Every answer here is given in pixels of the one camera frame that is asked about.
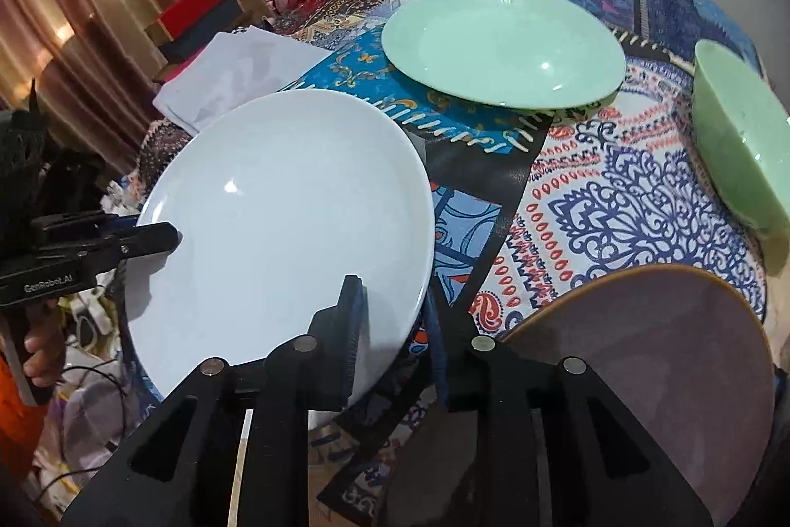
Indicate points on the black mesh object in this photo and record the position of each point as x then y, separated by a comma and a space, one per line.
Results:
21, 144

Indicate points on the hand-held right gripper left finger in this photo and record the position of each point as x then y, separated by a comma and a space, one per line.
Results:
345, 342

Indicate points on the patchwork printed blanket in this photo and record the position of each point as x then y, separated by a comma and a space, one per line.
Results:
617, 193

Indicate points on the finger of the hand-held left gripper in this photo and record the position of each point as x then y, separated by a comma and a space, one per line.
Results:
151, 240
126, 222

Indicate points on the green plate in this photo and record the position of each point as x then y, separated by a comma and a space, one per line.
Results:
494, 45

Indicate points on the white cloth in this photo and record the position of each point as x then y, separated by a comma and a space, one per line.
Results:
228, 70

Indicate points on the red box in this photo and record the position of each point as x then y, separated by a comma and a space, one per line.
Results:
197, 8

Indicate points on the person's left hand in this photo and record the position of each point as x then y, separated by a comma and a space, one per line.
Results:
44, 354

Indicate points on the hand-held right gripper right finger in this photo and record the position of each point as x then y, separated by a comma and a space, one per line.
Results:
457, 372

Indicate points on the striped brown curtain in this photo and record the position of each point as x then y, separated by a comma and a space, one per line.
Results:
92, 8

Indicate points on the brown plate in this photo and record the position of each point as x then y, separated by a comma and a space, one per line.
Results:
666, 329

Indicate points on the white plate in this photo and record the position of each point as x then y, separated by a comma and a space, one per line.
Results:
278, 206

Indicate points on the dark blue box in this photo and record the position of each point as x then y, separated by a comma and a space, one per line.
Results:
197, 42

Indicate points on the green bowl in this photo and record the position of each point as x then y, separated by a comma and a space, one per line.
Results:
740, 144

